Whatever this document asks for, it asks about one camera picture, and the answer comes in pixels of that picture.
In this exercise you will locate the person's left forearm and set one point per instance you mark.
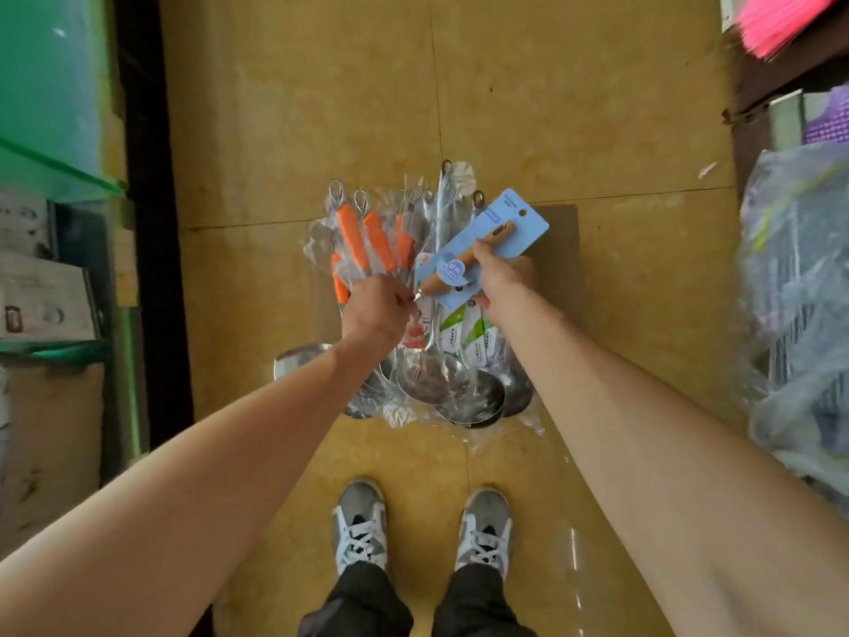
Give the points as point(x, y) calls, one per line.
point(186, 511)

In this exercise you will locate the grey white sneaker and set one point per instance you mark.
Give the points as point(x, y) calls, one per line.
point(486, 531)
point(361, 524)

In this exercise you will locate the white printed carton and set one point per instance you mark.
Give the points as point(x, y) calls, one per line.
point(20, 225)
point(47, 298)

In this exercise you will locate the pile of plastic wrapped utensils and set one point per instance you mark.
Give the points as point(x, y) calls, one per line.
point(796, 285)

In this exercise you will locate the pink green broom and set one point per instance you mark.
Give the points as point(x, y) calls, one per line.
point(783, 73)
point(783, 17)

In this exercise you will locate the person's left hand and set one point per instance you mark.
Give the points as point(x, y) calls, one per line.
point(376, 314)

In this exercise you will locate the person's right hand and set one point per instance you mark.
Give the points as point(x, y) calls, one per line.
point(504, 278)

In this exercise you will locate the person's right forearm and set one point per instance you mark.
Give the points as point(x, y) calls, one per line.
point(663, 484)

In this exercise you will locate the blue card utensil packet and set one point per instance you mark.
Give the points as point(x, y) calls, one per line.
point(511, 225)

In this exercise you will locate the black trousers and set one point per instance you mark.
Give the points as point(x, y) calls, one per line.
point(358, 606)

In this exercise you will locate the white flat board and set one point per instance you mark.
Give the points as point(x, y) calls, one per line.
point(730, 9)

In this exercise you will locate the pile of packaged utensils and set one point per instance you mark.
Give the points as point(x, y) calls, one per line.
point(365, 239)

